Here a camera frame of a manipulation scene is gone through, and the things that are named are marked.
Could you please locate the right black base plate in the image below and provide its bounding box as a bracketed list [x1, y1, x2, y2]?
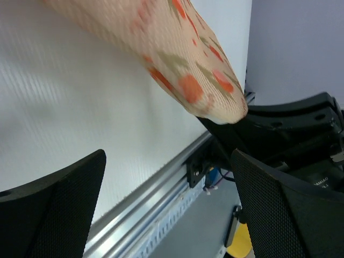
[185, 146, 212, 188]

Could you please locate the slotted cable duct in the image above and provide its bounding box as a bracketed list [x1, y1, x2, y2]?
[123, 187, 203, 257]

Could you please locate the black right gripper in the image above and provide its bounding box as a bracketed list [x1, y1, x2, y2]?
[198, 92, 343, 191]

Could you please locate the tulip print laundry bag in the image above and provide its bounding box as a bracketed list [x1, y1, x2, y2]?
[47, 1, 248, 124]

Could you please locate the aluminium mounting rail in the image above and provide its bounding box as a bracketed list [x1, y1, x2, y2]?
[83, 132, 211, 257]

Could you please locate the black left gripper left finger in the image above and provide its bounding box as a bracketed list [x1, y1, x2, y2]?
[1, 149, 106, 257]

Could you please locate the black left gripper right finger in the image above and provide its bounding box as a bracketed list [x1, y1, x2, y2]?
[231, 150, 343, 257]

